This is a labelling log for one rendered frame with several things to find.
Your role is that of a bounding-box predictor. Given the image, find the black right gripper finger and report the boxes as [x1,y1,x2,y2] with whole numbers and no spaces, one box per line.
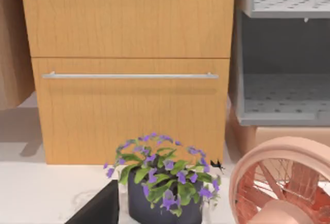
[63,180,120,224]

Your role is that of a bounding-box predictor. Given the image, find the purple flower plant in pot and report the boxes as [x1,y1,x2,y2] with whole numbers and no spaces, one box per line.
[103,132,226,224]

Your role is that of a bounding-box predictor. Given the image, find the wooden cupboard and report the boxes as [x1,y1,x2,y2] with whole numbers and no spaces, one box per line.
[0,0,36,110]

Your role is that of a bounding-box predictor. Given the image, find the salmon pink fan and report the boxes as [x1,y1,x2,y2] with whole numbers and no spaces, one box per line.
[228,136,330,224]

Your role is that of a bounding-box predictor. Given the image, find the plain wooden drawer front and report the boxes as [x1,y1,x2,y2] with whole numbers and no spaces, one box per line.
[19,0,236,59]

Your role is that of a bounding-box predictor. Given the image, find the grey cabinet with pierced shelves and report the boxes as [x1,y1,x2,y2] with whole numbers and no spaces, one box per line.
[234,0,330,126]

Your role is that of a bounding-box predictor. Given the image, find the wooden drawer front with handle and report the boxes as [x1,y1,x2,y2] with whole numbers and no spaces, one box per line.
[31,57,230,166]

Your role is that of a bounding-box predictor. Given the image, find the long metal handle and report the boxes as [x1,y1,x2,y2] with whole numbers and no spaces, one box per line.
[42,71,219,80]

